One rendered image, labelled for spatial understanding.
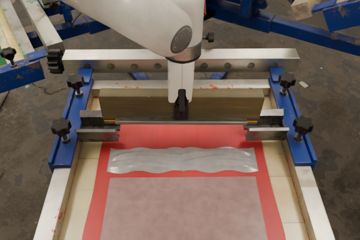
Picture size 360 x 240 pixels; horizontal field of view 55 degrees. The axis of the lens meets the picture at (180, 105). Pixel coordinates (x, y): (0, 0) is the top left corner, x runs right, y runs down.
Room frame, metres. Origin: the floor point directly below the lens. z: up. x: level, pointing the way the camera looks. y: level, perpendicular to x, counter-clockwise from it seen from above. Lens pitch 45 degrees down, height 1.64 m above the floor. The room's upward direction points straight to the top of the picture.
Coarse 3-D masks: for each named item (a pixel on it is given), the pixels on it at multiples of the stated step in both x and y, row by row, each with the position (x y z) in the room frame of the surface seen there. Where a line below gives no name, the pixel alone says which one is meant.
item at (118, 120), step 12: (120, 120) 0.52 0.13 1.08; (132, 120) 0.52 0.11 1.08; (144, 120) 0.52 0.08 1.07; (156, 120) 0.52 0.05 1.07; (168, 120) 0.52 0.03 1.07; (180, 120) 0.52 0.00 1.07; (192, 120) 0.52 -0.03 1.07; (204, 120) 0.52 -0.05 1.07; (216, 120) 0.52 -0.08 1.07; (228, 120) 0.52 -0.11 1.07; (240, 120) 0.52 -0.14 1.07
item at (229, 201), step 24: (192, 144) 0.55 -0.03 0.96; (216, 144) 0.55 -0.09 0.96; (240, 144) 0.55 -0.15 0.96; (264, 168) 0.47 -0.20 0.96; (192, 192) 0.41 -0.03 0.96; (216, 192) 0.41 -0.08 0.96; (240, 192) 0.41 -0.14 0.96; (264, 192) 0.41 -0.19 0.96; (192, 216) 0.35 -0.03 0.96; (216, 216) 0.35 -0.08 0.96; (240, 216) 0.35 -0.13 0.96; (264, 216) 0.35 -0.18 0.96
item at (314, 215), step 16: (96, 80) 0.75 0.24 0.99; (112, 80) 0.75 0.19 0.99; (128, 80) 0.75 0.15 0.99; (144, 80) 0.75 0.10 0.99; (160, 80) 0.75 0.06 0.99; (208, 80) 0.75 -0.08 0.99; (224, 80) 0.75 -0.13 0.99; (240, 80) 0.75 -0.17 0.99; (256, 80) 0.75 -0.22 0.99; (96, 96) 0.72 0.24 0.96; (272, 96) 0.70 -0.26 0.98; (80, 144) 0.54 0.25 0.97; (288, 160) 0.49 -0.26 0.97; (64, 176) 0.43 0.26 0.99; (304, 176) 0.43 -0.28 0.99; (48, 192) 0.39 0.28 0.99; (64, 192) 0.39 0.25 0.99; (304, 192) 0.39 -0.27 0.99; (48, 208) 0.35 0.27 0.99; (64, 208) 0.36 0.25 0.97; (304, 208) 0.36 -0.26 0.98; (320, 208) 0.35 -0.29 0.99; (48, 224) 0.32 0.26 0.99; (320, 224) 0.32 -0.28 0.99
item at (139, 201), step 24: (120, 144) 0.55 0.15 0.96; (144, 144) 0.55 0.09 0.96; (168, 144) 0.55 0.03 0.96; (96, 192) 0.41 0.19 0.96; (120, 192) 0.41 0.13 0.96; (144, 192) 0.41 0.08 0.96; (168, 192) 0.41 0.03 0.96; (96, 216) 0.35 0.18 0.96; (120, 216) 0.35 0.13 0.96; (144, 216) 0.35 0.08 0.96; (168, 216) 0.35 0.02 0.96
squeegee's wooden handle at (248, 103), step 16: (112, 96) 0.53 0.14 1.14; (128, 96) 0.53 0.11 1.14; (144, 96) 0.53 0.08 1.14; (160, 96) 0.53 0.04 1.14; (192, 96) 0.53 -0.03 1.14; (208, 96) 0.53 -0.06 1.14; (224, 96) 0.53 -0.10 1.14; (240, 96) 0.53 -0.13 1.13; (256, 96) 0.54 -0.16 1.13; (112, 112) 0.53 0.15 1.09; (128, 112) 0.53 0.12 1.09; (144, 112) 0.53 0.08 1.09; (160, 112) 0.53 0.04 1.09; (192, 112) 0.53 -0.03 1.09; (208, 112) 0.53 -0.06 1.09; (224, 112) 0.53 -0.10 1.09; (240, 112) 0.53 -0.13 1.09; (256, 112) 0.53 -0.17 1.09
